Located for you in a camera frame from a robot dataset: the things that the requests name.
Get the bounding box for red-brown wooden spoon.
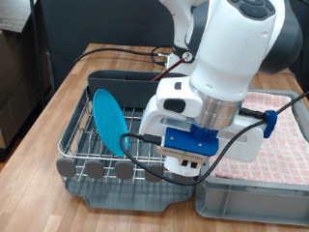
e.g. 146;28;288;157
151;57;186;82

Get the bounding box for steel wire dish rack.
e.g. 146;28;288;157
56;85;201;186

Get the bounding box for dark partition panel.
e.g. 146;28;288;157
40;0;309;95

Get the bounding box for blue plate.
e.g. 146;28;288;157
92;88;130;159

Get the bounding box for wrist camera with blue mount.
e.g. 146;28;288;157
155;109;279;162

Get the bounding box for dark gray cutlery holder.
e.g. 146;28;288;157
87;70;189;109

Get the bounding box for pink checkered cloth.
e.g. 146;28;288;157
208;91;309;187

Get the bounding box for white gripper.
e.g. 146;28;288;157
138;96;266;163

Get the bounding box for black power cable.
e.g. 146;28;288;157
72;44;174;67

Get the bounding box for black metal pole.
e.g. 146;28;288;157
28;0;46;109

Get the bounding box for black camera cable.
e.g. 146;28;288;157
119;90;309;187

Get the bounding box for gray plastic crate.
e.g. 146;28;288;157
194;88;309;227

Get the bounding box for gray plastic drain tray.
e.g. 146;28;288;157
59;86;196;213

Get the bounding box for white mug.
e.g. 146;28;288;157
164;156;211;178

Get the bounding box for cardboard box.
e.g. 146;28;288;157
0;28;42;150

